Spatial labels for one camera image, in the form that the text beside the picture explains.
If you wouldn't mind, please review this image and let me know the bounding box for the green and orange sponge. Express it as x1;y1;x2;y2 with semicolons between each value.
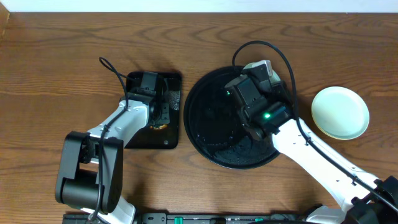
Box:
150;124;167;130

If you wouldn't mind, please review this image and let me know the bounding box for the light blue plate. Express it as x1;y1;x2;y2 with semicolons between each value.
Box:
311;86;370;137
242;60;281;84

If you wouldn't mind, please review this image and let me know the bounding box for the light blue plate top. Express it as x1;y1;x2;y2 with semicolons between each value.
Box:
242;60;281;84

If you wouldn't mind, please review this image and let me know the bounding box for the yellow plate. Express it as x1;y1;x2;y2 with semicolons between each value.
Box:
313;120;358;141

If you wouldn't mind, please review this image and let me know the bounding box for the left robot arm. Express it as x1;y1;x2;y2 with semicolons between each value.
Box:
55;73;171;223

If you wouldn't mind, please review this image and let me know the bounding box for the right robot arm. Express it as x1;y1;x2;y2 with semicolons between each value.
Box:
235;60;397;223

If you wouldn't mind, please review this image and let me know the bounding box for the black rectangular tray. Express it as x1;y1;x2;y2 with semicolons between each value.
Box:
126;72;182;149

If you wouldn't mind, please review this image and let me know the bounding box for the round black tray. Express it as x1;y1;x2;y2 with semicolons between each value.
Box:
183;66;279;169

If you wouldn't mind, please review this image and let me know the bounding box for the left black cable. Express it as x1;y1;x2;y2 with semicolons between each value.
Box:
85;57;137;224

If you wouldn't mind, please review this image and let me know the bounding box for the black cable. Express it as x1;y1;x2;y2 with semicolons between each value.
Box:
231;40;398;214
85;57;137;224

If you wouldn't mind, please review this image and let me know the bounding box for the right black cable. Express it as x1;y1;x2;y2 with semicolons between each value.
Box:
231;40;398;214

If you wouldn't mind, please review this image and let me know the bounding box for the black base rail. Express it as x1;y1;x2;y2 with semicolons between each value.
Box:
62;212;315;224

